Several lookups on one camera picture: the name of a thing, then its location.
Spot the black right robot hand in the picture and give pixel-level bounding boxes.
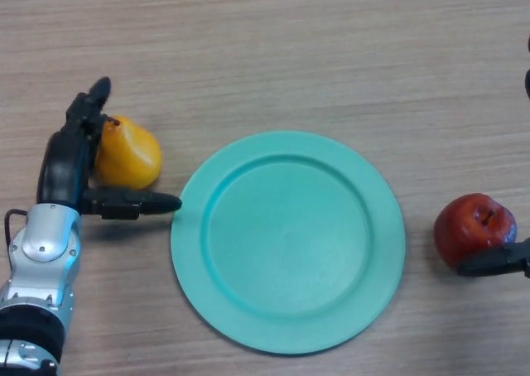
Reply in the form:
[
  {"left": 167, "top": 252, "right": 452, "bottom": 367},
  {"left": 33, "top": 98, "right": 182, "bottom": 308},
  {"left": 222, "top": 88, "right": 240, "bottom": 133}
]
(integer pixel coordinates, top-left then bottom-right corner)
[{"left": 456, "top": 34, "right": 530, "bottom": 278}]

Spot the green round plate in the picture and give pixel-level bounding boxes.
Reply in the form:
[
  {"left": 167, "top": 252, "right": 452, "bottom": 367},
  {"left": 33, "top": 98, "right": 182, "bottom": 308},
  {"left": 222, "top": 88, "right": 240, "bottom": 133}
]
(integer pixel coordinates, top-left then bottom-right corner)
[{"left": 170, "top": 130, "right": 407, "bottom": 356}]

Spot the yellow pear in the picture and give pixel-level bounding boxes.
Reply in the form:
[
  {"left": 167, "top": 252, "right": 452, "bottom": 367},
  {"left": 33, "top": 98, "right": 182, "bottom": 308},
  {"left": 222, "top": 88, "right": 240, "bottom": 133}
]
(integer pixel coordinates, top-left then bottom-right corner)
[{"left": 94, "top": 114, "right": 163, "bottom": 190}]

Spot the dark wrist cable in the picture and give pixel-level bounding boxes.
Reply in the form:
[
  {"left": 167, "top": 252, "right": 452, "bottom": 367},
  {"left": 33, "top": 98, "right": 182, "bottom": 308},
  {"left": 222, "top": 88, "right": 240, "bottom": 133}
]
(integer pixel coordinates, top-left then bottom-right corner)
[{"left": 3, "top": 209, "right": 30, "bottom": 265}]

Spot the red apple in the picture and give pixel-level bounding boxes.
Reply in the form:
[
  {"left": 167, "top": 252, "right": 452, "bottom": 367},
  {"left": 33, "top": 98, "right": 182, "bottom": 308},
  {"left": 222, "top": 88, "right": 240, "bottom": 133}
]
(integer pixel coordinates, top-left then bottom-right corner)
[{"left": 433, "top": 192, "right": 518, "bottom": 272}]

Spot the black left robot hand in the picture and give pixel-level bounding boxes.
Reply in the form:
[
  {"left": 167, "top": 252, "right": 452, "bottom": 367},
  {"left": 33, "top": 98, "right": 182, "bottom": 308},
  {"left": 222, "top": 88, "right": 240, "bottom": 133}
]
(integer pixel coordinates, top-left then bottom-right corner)
[{"left": 36, "top": 76, "right": 184, "bottom": 221}]

